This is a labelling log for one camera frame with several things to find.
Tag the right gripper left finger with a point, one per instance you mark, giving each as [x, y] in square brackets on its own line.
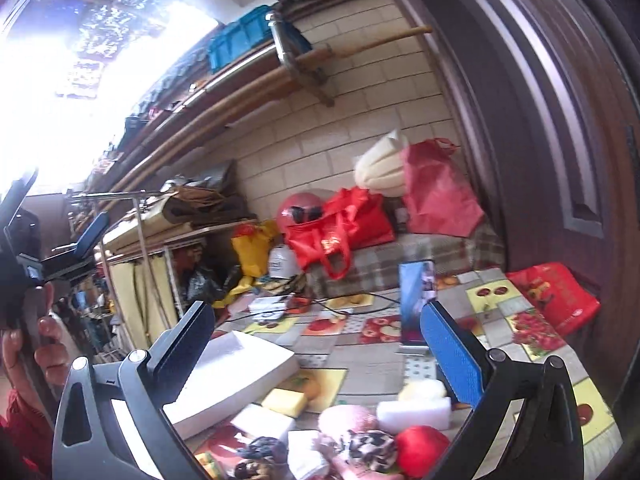
[88, 441]

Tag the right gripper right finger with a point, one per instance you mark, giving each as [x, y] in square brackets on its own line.
[546, 442]

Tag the red apple plush toy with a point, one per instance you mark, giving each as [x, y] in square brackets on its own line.
[419, 448]

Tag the white foam block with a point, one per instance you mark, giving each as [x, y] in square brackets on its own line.
[396, 416]
[256, 421]

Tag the yellow sponge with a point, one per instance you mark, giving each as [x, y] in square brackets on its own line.
[286, 402]

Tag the pale octagonal sponge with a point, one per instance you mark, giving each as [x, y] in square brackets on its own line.
[422, 390]

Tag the pink tissue pack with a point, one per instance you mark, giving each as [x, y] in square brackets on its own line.
[305, 461]

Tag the person's left hand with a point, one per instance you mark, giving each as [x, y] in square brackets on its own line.
[33, 354]

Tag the white shallow box tray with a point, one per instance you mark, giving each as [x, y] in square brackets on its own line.
[234, 370]

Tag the yellow curtain shelf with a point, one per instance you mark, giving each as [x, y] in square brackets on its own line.
[136, 298]

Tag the metal clothes rack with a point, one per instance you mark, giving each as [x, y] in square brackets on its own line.
[128, 238]

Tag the black plastic bag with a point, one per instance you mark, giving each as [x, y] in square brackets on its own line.
[203, 285]

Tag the blue grey scrunchie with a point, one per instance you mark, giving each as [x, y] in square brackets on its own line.
[267, 449]

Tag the red plastic bag right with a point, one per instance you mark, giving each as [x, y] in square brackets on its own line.
[552, 289]

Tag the yellow shopping bag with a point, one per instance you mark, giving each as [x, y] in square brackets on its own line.
[252, 243]

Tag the white helmet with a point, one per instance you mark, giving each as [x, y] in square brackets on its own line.
[282, 263]

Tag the smartphone on stand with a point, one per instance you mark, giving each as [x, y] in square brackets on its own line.
[417, 286]

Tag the pink helmet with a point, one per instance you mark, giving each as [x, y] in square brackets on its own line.
[299, 208]

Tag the dark red fabric bag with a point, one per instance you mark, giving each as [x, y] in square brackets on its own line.
[438, 197]

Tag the red tote bag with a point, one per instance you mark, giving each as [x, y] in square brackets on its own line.
[352, 218]

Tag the cream foam roll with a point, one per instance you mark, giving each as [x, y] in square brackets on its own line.
[381, 169]

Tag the blue plastic crate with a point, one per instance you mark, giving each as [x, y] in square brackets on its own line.
[246, 33]

